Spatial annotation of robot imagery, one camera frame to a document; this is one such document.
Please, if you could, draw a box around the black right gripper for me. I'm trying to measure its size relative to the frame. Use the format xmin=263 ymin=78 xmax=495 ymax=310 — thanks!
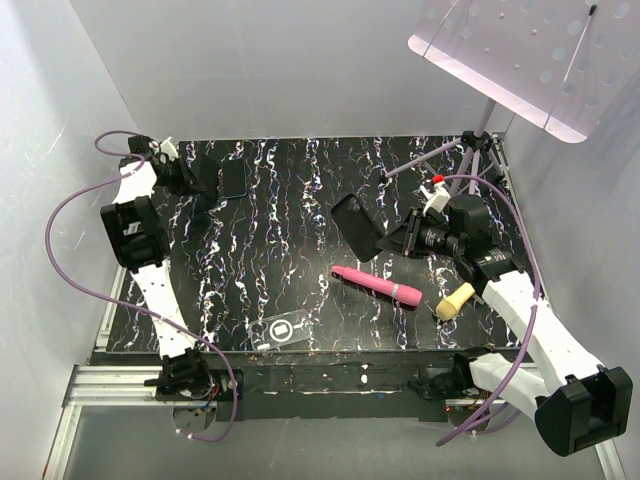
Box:
xmin=376 ymin=207 xmax=464 ymax=259

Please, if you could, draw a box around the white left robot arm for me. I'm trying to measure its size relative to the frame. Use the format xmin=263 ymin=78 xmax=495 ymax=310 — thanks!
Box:
xmin=100 ymin=133 xmax=217 ymax=400

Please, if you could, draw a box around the cream wooden toy microphone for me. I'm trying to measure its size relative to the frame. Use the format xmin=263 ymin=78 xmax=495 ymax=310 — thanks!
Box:
xmin=435 ymin=282 xmax=475 ymax=321

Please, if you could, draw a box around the clear phone case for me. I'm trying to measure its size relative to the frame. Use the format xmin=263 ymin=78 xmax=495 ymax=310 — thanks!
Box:
xmin=247 ymin=310 xmax=312 ymax=352

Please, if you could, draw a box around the black phone case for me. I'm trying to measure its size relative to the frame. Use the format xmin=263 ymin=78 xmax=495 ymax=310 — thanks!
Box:
xmin=331 ymin=193 xmax=383 ymax=263

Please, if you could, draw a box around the lilac music stand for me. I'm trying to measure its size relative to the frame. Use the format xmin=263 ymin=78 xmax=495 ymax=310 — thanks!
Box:
xmin=381 ymin=1 xmax=639 ymax=182

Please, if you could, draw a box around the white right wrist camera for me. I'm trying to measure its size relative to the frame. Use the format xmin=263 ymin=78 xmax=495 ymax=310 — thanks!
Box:
xmin=420 ymin=175 xmax=450 ymax=216

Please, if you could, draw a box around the phone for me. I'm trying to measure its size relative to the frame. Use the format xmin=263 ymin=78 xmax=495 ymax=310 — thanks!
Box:
xmin=221 ymin=158 xmax=247 ymax=199

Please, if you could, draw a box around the pink toy microphone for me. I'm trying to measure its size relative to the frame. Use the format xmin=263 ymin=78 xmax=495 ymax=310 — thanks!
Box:
xmin=331 ymin=266 xmax=422 ymax=307

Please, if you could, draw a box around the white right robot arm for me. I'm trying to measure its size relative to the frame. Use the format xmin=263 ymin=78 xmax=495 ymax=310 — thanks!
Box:
xmin=377 ymin=194 xmax=633 ymax=456

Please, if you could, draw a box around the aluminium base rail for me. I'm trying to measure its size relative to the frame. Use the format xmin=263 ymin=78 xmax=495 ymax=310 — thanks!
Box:
xmin=45 ymin=366 xmax=625 ymax=479

